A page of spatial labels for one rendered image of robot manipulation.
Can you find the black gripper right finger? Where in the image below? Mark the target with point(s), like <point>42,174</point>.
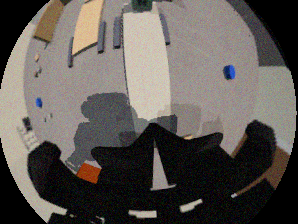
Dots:
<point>174,150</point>

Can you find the small blue block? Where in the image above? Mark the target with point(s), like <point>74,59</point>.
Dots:
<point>229,72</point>
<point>38,102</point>

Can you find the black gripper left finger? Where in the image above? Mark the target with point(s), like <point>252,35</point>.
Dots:
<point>139,155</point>

